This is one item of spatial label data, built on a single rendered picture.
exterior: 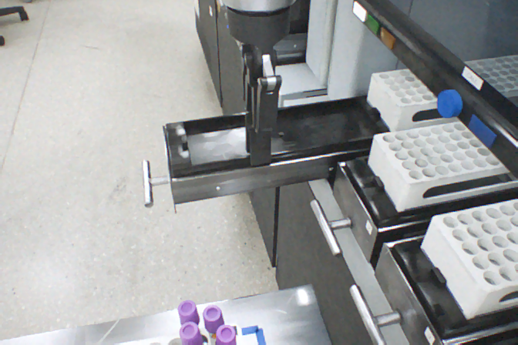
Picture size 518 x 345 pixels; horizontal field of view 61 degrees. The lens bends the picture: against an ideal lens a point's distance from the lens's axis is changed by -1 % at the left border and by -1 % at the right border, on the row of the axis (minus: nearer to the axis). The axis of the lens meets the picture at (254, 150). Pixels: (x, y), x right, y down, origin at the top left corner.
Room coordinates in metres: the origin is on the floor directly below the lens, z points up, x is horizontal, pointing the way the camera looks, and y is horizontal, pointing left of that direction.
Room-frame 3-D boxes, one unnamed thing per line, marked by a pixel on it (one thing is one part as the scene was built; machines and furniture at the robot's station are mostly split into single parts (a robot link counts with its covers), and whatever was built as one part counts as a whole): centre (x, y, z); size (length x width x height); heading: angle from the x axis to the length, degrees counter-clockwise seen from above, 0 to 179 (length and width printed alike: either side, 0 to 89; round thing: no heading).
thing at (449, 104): (0.39, -0.21, 0.98); 0.03 x 0.01 x 0.03; 14
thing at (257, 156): (0.48, -0.01, 0.84); 0.03 x 0.01 x 0.07; 104
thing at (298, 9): (0.98, -0.09, 0.85); 0.12 x 0.02 x 0.06; 14
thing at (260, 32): (0.50, 0.00, 1.00); 0.08 x 0.07 x 0.09; 14
